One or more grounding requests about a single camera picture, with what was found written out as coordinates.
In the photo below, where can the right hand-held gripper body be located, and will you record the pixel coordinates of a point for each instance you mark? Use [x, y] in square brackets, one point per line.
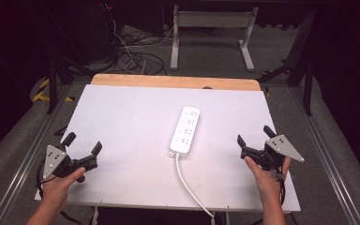
[282, 148]

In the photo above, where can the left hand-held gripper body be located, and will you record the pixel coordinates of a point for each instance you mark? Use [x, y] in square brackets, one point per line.
[53, 160]

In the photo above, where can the person's left hand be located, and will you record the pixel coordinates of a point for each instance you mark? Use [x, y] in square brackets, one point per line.
[57, 189]

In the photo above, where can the person's right hand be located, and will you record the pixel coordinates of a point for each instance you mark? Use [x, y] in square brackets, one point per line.
[266, 182]

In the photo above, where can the white board sheet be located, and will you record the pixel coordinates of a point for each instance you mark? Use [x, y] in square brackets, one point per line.
[128, 131]

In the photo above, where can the yellow black hazard tape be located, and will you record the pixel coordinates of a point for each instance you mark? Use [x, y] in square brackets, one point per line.
[40, 97]

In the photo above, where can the black metal stand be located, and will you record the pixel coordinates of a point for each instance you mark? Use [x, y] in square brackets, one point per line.
[52, 89]
[308, 90]

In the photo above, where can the white power strip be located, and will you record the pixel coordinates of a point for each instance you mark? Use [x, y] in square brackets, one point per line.
[185, 129]

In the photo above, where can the wooden table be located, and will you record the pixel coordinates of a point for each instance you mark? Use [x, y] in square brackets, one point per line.
[168, 82]

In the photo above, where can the black equipment box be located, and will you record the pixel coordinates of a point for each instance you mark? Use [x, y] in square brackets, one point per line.
[100, 31]

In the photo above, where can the aluminium floor rail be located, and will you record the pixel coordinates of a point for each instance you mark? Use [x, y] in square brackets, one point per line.
[331, 162]
[25, 165]

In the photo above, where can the white metal desk frame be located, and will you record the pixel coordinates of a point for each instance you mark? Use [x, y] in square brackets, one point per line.
[212, 19]

